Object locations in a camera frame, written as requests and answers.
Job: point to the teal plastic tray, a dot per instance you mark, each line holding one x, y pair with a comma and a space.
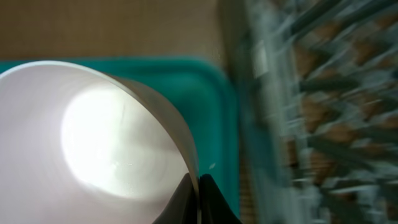
199, 90

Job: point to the grey dishwasher rack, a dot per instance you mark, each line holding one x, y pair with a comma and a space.
317, 86

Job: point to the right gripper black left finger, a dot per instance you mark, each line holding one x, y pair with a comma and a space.
182, 206

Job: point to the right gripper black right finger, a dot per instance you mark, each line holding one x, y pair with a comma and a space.
214, 207

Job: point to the pink bowl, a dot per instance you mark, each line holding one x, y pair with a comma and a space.
123, 150

